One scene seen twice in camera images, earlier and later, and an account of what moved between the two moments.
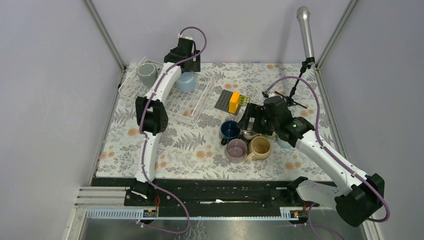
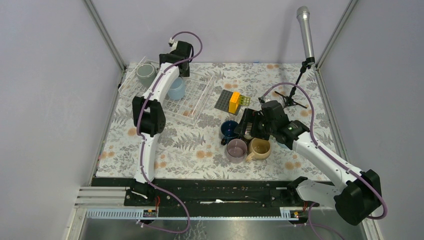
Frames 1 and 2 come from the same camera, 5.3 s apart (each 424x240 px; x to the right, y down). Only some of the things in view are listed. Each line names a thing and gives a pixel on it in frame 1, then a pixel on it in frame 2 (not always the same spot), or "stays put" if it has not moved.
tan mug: [259, 148] stays put
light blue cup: [186, 82] → [177, 90]
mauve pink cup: [236, 149] stays put
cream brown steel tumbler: [249, 135] stays put
